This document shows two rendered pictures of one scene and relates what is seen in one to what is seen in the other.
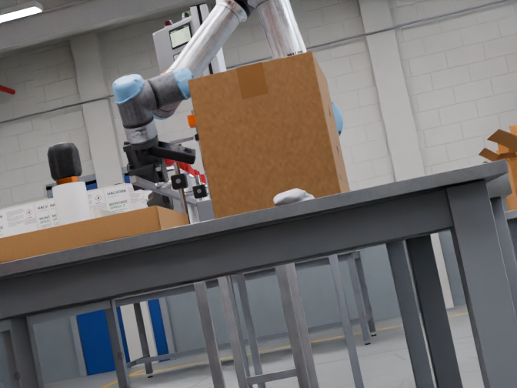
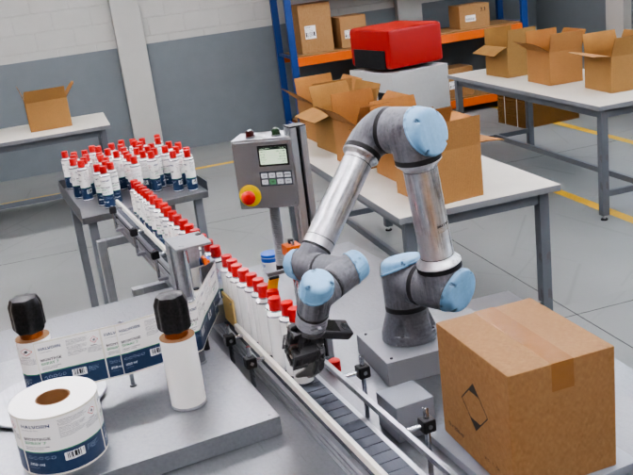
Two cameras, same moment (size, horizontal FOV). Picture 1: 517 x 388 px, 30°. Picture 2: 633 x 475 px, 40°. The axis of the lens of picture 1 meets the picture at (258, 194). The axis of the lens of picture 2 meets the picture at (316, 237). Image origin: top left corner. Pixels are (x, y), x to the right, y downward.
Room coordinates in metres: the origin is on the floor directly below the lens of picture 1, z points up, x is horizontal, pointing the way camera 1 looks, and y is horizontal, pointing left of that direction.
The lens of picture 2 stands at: (0.59, 1.02, 1.92)
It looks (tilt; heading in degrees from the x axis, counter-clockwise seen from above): 18 degrees down; 334
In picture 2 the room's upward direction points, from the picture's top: 7 degrees counter-clockwise
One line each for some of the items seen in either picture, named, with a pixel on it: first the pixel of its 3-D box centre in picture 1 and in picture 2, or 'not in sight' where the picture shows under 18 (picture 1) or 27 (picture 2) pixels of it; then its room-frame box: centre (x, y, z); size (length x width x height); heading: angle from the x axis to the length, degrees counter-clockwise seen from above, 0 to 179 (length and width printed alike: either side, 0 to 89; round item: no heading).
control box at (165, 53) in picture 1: (189, 56); (269, 170); (2.71, 0.12, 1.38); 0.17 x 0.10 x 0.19; 51
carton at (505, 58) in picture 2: not in sight; (511, 50); (6.33, -3.67, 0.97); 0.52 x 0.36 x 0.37; 83
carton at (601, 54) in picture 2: not in sight; (609, 61); (5.09, -3.51, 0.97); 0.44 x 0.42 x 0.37; 76
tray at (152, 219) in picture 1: (100, 237); not in sight; (1.62, 0.27, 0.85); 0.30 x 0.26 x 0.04; 176
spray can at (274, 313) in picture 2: not in sight; (279, 333); (2.57, 0.22, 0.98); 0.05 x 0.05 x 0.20
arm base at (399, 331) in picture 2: not in sight; (408, 319); (2.48, -0.13, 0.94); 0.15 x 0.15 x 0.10
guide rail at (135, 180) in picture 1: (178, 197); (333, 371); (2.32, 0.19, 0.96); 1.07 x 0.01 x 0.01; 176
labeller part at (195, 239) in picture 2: not in sight; (187, 240); (3.04, 0.28, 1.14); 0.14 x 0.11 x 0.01; 176
